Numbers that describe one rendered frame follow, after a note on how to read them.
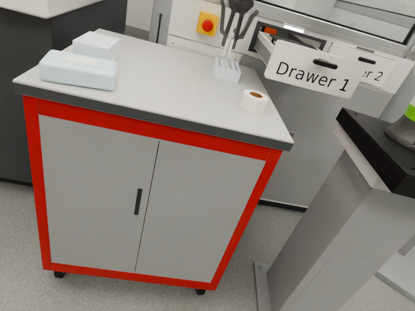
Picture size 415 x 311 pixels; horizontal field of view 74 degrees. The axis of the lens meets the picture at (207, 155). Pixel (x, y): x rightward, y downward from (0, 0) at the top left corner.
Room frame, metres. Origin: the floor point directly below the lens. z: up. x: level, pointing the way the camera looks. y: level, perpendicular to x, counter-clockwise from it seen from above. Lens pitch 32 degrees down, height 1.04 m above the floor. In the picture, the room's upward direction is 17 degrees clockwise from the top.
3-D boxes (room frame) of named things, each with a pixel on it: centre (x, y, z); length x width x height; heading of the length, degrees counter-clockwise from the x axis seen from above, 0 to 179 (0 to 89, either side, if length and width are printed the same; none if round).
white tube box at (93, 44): (0.75, 0.37, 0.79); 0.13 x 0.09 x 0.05; 10
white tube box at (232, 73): (0.97, 0.03, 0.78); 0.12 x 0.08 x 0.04; 9
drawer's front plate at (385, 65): (1.26, -0.49, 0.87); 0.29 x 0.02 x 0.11; 101
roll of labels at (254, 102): (0.73, -0.08, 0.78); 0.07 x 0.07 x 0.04
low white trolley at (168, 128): (0.83, 0.17, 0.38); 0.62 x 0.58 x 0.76; 101
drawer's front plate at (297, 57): (0.89, -0.24, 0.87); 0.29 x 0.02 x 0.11; 101
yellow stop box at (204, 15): (1.13, 0.15, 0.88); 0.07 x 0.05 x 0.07; 101
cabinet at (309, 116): (1.69, -0.13, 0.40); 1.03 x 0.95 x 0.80; 101
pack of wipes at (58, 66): (0.59, 0.33, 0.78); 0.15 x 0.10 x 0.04; 111
